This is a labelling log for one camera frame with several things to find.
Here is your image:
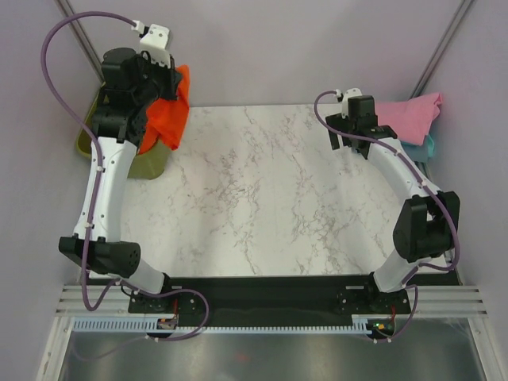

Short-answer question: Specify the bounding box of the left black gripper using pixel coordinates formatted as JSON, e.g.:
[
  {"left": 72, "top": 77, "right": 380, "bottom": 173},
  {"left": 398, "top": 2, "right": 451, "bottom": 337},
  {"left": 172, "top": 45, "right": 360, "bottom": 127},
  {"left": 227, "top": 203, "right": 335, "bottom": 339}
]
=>
[{"left": 133, "top": 52, "right": 182, "bottom": 110}]

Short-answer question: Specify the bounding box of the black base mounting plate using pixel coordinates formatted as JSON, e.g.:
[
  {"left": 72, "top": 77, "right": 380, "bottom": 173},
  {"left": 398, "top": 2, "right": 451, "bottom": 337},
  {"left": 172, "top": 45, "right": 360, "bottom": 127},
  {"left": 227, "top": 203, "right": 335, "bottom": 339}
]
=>
[{"left": 129, "top": 275, "right": 410, "bottom": 315}]

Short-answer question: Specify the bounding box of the olive green plastic basket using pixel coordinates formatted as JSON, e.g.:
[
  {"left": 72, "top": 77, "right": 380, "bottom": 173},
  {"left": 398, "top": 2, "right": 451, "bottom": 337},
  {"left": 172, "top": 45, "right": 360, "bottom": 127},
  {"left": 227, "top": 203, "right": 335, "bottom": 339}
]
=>
[{"left": 85, "top": 88, "right": 170, "bottom": 179}]

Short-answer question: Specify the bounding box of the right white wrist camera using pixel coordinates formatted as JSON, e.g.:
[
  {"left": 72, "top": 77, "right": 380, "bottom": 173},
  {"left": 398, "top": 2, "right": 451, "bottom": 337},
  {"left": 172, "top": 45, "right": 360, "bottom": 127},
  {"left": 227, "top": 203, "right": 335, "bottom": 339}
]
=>
[{"left": 335, "top": 88, "right": 363, "bottom": 104}]

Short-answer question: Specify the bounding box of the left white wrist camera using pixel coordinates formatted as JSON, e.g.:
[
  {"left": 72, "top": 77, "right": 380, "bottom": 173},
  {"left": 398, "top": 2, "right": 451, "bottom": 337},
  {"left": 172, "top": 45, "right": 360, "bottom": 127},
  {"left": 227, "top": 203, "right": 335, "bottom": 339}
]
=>
[{"left": 131, "top": 20, "right": 171, "bottom": 51}]

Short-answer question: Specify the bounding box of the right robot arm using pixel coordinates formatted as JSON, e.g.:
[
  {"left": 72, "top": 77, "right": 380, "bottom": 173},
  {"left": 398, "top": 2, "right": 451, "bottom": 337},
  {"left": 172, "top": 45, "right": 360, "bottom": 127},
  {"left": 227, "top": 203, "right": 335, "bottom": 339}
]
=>
[{"left": 318, "top": 88, "right": 460, "bottom": 313}]

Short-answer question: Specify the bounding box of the orange t shirt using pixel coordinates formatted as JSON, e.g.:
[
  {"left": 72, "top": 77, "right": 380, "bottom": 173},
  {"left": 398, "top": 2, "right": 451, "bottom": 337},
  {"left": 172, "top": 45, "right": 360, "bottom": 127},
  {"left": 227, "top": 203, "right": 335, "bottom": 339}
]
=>
[{"left": 139, "top": 65, "right": 191, "bottom": 154}]

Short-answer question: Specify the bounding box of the aluminium rail frame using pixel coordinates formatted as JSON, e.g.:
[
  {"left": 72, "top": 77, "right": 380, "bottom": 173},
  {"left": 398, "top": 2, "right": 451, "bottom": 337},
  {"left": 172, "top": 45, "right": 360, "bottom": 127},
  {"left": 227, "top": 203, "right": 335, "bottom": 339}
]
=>
[{"left": 37, "top": 274, "right": 506, "bottom": 380}]

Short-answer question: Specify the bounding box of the teal folded t shirt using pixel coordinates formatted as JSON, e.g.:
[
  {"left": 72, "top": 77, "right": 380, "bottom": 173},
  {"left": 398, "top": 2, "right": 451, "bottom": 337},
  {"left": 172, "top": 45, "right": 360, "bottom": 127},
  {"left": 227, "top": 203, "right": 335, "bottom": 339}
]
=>
[{"left": 402, "top": 135, "right": 436, "bottom": 164}]

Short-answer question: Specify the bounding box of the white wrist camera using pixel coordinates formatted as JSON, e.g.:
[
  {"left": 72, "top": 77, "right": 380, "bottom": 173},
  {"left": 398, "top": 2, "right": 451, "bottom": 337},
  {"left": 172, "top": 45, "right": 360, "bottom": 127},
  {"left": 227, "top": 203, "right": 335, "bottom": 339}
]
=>
[
  {"left": 335, "top": 88, "right": 363, "bottom": 104},
  {"left": 131, "top": 20, "right": 171, "bottom": 51}
]

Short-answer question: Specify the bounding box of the light blue cable duct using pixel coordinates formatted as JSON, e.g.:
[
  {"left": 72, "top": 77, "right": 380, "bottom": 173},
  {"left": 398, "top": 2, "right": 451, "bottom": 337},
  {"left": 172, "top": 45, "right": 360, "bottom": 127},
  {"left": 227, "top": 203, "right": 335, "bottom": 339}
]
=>
[{"left": 73, "top": 313, "right": 398, "bottom": 333}]

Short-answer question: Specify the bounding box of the pink folded t shirt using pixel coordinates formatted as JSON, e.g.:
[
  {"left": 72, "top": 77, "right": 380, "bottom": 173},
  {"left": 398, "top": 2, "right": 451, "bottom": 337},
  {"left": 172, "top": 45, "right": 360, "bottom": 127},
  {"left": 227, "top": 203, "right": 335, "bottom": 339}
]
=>
[{"left": 375, "top": 92, "right": 442, "bottom": 146}]

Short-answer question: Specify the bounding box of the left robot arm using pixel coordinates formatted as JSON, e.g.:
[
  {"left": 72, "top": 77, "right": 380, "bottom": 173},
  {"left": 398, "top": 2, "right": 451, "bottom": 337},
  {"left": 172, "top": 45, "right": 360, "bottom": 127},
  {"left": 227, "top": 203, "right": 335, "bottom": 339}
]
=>
[{"left": 59, "top": 48, "right": 182, "bottom": 312}]

